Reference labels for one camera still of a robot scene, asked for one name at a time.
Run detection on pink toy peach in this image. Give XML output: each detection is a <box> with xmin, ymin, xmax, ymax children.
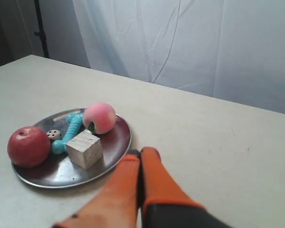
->
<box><xmin>83</xmin><ymin>102</ymin><xmax>116</xmax><ymax>134</ymax></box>

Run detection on white backdrop cloth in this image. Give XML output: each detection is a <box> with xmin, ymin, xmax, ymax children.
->
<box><xmin>73</xmin><ymin>0</ymin><xmax>285</xmax><ymax>114</ymax></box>

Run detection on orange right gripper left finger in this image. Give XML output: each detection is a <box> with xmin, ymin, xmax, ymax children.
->
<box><xmin>53</xmin><ymin>154</ymin><xmax>140</xmax><ymax>228</ymax></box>

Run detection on round metal plate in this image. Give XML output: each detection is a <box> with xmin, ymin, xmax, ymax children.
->
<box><xmin>12</xmin><ymin>115</ymin><xmax>132</xmax><ymax>189</ymax></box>

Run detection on small wooden dice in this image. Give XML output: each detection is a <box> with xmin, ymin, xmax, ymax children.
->
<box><xmin>47</xmin><ymin>129</ymin><xmax>62</xmax><ymax>141</ymax></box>

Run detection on teal rubber bone toy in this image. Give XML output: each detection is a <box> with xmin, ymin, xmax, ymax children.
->
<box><xmin>51</xmin><ymin>113</ymin><xmax>84</xmax><ymax>154</ymax></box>

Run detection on wooden cube block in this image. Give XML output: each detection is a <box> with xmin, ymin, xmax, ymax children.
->
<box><xmin>66</xmin><ymin>129</ymin><xmax>104</xmax><ymax>170</ymax></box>

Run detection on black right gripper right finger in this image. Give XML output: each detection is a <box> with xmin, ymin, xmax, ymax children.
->
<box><xmin>141</xmin><ymin>147</ymin><xmax>230</xmax><ymax>228</ymax></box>

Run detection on red toy apple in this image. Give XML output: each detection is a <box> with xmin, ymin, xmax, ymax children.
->
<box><xmin>7</xmin><ymin>126</ymin><xmax>51</xmax><ymax>168</ymax></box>

